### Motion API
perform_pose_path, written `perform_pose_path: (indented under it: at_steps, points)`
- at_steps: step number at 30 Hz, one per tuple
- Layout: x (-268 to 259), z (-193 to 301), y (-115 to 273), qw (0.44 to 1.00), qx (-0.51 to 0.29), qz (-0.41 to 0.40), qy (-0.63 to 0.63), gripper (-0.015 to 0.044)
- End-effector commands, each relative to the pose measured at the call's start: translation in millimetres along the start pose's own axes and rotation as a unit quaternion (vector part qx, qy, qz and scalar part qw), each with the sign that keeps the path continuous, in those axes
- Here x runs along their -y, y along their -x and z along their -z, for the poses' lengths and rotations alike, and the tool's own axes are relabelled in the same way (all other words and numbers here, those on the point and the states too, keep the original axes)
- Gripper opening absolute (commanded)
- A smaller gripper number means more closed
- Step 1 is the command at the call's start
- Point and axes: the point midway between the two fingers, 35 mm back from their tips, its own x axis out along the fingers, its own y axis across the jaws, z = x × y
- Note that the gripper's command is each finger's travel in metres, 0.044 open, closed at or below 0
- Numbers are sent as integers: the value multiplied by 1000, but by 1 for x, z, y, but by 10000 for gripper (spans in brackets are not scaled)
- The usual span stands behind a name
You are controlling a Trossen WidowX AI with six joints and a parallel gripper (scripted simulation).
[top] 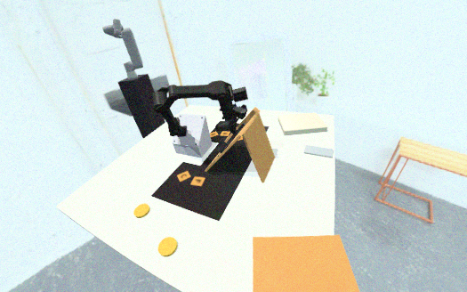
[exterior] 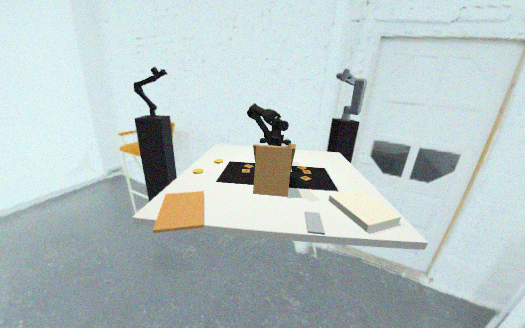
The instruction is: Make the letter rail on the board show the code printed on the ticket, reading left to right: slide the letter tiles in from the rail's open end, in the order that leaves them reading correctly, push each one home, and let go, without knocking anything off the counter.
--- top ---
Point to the cream flat rectangular block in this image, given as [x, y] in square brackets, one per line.
[302, 124]

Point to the yellow round disc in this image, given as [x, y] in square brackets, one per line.
[167, 247]
[141, 210]

